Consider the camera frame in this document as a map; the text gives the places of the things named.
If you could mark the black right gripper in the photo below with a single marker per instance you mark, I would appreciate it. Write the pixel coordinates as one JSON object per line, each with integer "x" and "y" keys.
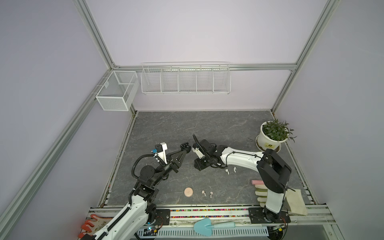
{"x": 198, "y": 165}

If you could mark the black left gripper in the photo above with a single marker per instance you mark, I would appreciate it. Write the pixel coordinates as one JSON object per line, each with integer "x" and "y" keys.
{"x": 172, "y": 162}

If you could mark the black earbud charging case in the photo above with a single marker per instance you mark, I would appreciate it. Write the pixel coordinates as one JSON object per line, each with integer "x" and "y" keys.
{"x": 185, "y": 147}

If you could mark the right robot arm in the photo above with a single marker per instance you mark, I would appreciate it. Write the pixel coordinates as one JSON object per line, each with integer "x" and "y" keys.
{"x": 274, "y": 171}

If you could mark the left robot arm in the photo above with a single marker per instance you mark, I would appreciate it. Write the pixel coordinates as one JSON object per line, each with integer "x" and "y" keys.
{"x": 140, "y": 209}

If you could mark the pink earbud charging case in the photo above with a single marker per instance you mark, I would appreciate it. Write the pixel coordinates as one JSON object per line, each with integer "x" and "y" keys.
{"x": 188, "y": 192}

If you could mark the purple pink garden trowel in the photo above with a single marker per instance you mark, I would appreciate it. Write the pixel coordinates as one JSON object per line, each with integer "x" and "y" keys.
{"x": 257, "y": 182}

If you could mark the potted green plant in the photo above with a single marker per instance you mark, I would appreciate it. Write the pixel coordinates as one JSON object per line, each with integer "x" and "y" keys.
{"x": 273, "y": 134}

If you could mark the teal garden trowel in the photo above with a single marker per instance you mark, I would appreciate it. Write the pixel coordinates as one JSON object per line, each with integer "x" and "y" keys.
{"x": 205, "y": 227}

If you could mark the green circuit board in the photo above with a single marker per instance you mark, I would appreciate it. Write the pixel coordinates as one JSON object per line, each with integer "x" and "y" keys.
{"x": 150, "y": 232}

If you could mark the white mesh box basket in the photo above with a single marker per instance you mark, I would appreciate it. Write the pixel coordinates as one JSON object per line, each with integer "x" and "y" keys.
{"x": 118, "y": 91}

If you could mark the red white work glove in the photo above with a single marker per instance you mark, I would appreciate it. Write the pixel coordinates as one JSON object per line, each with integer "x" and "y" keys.
{"x": 94, "y": 224}

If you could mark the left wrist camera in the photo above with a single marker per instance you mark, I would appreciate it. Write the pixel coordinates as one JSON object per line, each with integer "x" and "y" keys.
{"x": 160, "y": 153}

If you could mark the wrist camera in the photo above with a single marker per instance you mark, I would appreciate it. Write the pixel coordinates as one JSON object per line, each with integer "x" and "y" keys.
{"x": 160, "y": 153}
{"x": 197, "y": 151}

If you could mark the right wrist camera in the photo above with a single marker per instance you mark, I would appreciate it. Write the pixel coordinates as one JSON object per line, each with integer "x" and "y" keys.
{"x": 197, "y": 151}

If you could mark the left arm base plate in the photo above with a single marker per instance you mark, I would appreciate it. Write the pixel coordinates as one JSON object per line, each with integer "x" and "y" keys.
{"x": 159, "y": 217}

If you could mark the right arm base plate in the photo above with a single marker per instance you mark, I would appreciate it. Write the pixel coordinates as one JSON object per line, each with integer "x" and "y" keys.
{"x": 260, "y": 215}

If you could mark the white wire shelf basket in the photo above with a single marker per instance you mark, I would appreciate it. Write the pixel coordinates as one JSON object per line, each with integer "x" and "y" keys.
{"x": 186, "y": 78}

